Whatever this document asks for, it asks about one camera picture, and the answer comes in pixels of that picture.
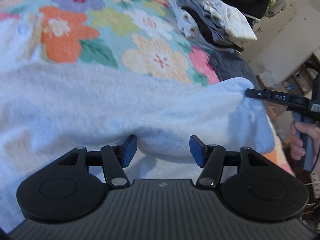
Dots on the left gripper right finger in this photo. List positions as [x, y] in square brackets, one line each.
[210, 158]

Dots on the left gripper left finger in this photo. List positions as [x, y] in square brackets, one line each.
[115, 159]

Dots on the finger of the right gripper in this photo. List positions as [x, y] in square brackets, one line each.
[258, 94]

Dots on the grey cat face t-shirt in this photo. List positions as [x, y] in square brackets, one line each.
[48, 109]

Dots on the dark grey folded shirt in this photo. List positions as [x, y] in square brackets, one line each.
[229, 64]

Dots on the white floral folded garment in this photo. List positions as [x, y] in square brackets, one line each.
[233, 21]

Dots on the floral bed sheet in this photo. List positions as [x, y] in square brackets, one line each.
[138, 36]

